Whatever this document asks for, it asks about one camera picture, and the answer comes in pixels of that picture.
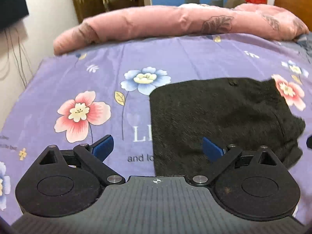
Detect wooden headboard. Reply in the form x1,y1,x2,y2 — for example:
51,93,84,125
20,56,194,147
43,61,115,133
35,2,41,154
273,0,312,31

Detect pink rolled quilt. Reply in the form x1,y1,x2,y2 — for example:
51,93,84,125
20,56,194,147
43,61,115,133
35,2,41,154
53,3,309,56

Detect purple floral bed sheet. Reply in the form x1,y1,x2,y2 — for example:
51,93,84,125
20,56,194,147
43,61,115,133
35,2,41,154
1,34,311,224

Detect dangling wall cables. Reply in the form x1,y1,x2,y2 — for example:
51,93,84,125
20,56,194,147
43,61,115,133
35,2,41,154
0,27,33,88

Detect black knit pants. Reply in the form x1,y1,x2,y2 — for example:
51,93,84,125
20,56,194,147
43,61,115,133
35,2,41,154
150,78,305,177

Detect black wall television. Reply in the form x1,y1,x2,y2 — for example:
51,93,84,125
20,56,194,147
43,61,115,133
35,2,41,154
0,0,29,31

